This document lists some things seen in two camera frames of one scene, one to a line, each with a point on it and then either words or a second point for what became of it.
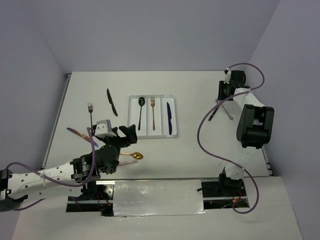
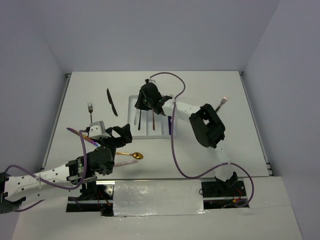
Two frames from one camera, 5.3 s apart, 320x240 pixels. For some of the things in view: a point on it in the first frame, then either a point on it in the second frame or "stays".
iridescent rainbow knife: (84, 137) stays
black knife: (111, 101) stays
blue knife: (169, 117) stays
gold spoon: (136, 155) stays
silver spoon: (231, 118) to (137, 115)
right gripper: (221, 86) to (139, 103)
